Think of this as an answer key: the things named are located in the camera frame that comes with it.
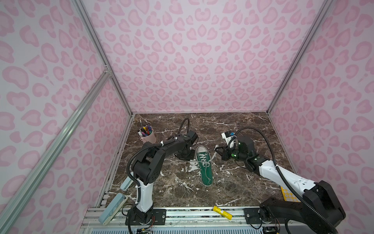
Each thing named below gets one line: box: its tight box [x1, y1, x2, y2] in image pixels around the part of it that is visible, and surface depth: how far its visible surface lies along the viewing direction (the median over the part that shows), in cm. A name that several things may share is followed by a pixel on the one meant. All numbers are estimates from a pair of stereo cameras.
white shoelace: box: [194, 146, 219, 169], surface depth 92 cm
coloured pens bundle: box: [137, 124, 153, 137], surface depth 96 cm
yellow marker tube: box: [212, 205, 233, 220], surface depth 75 cm
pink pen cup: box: [138, 127, 157, 144], surface depth 97 cm
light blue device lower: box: [98, 192, 129, 226], surface depth 75 cm
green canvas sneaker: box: [195, 145, 213, 187], surface depth 88 cm
